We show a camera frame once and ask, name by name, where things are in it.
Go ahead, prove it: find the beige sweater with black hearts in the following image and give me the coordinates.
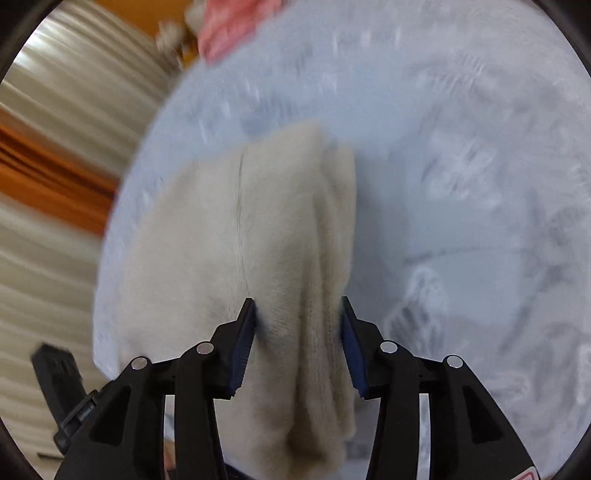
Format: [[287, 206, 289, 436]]
[[115, 123, 356, 479]]

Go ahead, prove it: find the orange curtain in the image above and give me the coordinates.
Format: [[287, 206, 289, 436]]
[[1, 124, 118, 236]]

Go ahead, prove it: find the beige pleated curtain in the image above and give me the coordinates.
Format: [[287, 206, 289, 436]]
[[1, 1, 175, 479]]

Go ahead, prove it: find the blue butterfly bedspread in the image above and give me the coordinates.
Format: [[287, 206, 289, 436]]
[[93, 1, 590, 476]]

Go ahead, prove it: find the pink garment on bed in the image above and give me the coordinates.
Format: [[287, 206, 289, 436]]
[[197, 0, 283, 64]]

